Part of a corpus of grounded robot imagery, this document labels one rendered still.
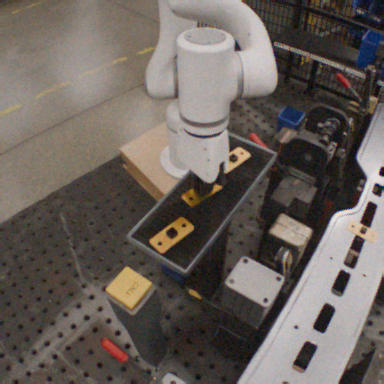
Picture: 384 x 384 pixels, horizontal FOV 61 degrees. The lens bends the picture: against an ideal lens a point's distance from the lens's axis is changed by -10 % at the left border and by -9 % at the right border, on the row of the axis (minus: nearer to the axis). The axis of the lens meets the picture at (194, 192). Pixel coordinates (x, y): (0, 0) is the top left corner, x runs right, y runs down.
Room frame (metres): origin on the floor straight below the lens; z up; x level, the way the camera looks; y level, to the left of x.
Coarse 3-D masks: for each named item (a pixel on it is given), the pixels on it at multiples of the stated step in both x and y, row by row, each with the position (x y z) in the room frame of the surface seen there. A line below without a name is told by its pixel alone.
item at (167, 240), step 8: (176, 224) 0.41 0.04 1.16; (160, 232) 0.39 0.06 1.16; (168, 232) 0.38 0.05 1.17; (176, 232) 0.38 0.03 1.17; (184, 232) 0.39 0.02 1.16; (152, 240) 0.37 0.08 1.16; (160, 240) 0.37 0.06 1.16; (168, 240) 0.37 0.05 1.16; (176, 240) 0.37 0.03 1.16; (160, 248) 0.35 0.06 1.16; (168, 248) 0.35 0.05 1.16
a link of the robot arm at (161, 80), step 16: (160, 0) 0.89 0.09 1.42; (160, 16) 0.91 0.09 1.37; (176, 16) 0.88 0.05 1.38; (160, 32) 0.91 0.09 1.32; (176, 32) 0.88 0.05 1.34; (160, 48) 0.90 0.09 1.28; (176, 48) 0.88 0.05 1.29; (160, 64) 0.87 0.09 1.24; (144, 80) 0.91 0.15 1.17; (160, 80) 0.87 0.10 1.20; (176, 80) 0.88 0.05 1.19; (160, 96) 0.87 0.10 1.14; (176, 96) 0.88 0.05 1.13
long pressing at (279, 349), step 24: (360, 144) 0.83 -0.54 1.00; (360, 168) 0.72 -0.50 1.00; (336, 216) 0.54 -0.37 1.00; (360, 216) 0.54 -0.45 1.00; (336, 240) 0.47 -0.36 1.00; (312, 264) 0.40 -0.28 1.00; (336, 264) 0.40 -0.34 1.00; (360, 264) 0.39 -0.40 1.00; (312, 288) 0.34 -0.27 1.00; (360, 288) 0.33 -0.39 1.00; (288, 312) 0.28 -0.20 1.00; (312, 312) 0.28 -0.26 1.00; (336, 312) 0.28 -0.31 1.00; (360, 312) 0.27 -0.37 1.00; (288, 336) 0.23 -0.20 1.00; (312, 336) 0.22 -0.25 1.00; (336, 336) 0.22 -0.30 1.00; (264, 360) 0.18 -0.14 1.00; (288, 360) 0.18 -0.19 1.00; (312, 360) 0.17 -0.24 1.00; (336, 360) 0.17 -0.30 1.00
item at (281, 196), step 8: (280, 192) 0.54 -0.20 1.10; (288, 192) 0.54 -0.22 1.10; (272, 200) 0.52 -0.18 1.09; (280, 200) 0.52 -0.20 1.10; (288, 200) 0.52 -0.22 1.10; (272, 208) 0.52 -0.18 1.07; (280, 208) 0.51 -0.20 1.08; (288, 208) 0.50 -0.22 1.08; (272, 216) 0.52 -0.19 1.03; (272, 224) 0.52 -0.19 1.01; (264, 232) 0.53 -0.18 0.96; (264, 240) 0.52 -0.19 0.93
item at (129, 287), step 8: (128, 272) 0.30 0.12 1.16; (120, 280) 0.28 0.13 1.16; (128, 280) 0.29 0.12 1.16; (136, 280) 0.29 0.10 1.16; (144, 280) 0.29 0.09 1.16; (112, 288) 0.27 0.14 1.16; (120, 288) 0.27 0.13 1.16; (128, 288) 0.27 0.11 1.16; (136, 288) 0.27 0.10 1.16; (144, 288) 0.27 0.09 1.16; (112, 296) 0.26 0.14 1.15; (120, 296) 0.25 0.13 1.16; (128, 296) 0.25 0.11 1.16; (136, 296) 0.25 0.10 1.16; (128, 304) 0.24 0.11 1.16; (136, 304) 0.24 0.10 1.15
